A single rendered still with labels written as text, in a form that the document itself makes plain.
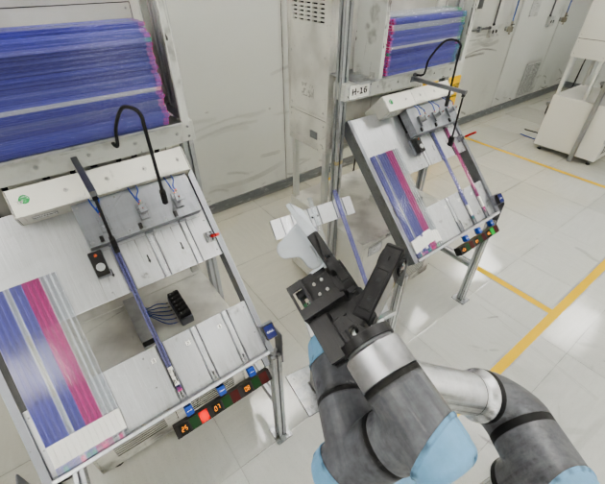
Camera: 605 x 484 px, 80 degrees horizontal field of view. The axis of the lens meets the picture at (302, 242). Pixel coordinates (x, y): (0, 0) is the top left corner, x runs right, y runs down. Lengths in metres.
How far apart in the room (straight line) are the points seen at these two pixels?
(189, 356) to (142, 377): 0.14
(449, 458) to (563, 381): 2.10
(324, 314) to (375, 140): 1.37
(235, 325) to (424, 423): 0.93
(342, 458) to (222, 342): 0.84
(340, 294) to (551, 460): 0.46
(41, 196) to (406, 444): 1.07
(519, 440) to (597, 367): 1.94
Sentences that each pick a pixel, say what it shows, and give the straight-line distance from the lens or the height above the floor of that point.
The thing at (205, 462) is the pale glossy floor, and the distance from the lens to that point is 1.95.
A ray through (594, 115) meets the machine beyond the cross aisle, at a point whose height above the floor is 0.51.
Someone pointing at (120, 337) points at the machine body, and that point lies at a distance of 1.62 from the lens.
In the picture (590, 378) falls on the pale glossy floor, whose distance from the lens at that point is 2.60.
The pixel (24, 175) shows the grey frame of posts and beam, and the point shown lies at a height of 1.33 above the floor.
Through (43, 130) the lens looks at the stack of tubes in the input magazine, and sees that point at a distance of 1.17.
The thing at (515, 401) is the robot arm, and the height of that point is 1.18.
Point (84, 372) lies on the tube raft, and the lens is 1.23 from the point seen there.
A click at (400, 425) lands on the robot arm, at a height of 1.41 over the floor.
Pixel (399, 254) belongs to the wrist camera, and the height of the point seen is 1.49.
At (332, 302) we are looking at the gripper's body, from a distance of 0.46.
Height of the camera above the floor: 1.79
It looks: 38 degrees down
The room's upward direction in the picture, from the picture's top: straight up
